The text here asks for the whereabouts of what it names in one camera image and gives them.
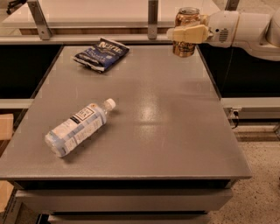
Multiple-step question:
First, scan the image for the middle metal bracket post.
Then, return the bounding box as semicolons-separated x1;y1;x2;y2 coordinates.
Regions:
148;0;158;39

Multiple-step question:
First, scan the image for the grey drawer front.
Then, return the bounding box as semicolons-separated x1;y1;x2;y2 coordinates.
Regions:
16;189;233;214

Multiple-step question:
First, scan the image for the wooden box at left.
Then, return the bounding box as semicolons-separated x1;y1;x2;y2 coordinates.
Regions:
0;114;14;140

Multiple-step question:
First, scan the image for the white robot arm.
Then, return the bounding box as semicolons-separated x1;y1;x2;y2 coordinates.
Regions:
166;10;280;61

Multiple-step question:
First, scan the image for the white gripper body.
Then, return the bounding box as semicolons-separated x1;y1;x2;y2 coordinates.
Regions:
206;10;239;48

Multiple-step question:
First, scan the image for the orange soda can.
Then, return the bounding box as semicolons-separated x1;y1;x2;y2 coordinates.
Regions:
173;7;200;58

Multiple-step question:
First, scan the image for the blue chip bag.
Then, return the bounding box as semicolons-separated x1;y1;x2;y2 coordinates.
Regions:
73;38;130;73

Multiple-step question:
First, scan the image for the clear plastic water bottle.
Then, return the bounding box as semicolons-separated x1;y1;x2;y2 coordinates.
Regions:
45;99;116;158

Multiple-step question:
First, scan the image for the left metal bracket post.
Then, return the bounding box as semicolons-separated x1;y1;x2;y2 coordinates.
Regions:
27;0;52;40

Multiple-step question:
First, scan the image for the right metal bracket post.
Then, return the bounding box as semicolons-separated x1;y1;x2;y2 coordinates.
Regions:
225;0;240;11

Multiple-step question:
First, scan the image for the black cable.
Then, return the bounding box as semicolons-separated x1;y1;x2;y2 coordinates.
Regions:
221;47;241;130

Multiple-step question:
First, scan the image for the metal bracket post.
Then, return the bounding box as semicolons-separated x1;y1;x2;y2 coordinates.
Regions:
225;0;240;11
27;0;52;40
148;0;158;39

